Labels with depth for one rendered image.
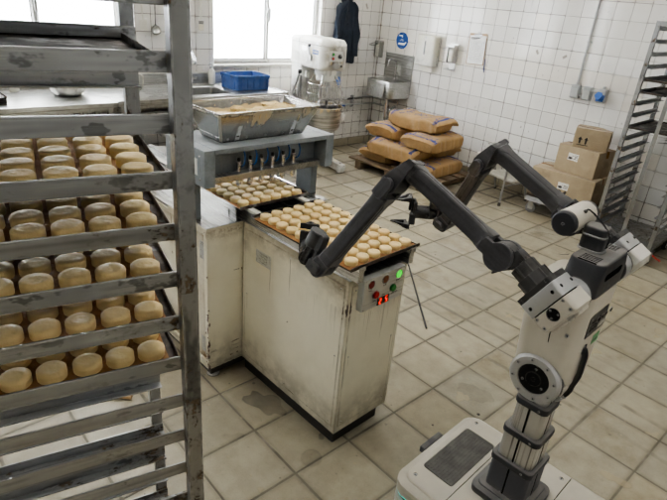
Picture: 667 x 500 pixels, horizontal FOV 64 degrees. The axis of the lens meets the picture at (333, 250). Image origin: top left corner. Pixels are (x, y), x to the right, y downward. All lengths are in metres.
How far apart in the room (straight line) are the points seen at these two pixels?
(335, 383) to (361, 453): 0.38
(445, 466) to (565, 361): 0.71
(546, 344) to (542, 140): 4.55
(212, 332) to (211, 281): 0.28
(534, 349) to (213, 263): 1.42
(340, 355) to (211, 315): 0.71
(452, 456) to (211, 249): 1.30
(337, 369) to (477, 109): 4.68
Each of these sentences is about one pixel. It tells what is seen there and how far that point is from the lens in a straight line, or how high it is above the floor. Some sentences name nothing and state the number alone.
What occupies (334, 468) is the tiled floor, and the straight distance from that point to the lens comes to 2.43.
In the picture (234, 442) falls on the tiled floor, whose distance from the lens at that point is 2.52.
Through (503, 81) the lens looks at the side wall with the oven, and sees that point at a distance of 6.28.
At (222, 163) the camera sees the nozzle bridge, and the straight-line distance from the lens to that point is 2.41.
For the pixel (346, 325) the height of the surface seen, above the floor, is 0.64.
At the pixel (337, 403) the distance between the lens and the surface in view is 2.33.
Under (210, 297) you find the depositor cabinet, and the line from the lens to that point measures 2.53.
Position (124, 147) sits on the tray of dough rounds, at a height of 1.51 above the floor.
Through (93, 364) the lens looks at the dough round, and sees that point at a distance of 1.08.
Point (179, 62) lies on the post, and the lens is 0.83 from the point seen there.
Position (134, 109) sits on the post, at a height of 1.53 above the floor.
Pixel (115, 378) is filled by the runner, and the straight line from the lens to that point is 1.06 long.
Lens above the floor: 1.79
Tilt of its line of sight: 25 degrees down
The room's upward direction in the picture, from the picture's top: 5 degrees clockwise
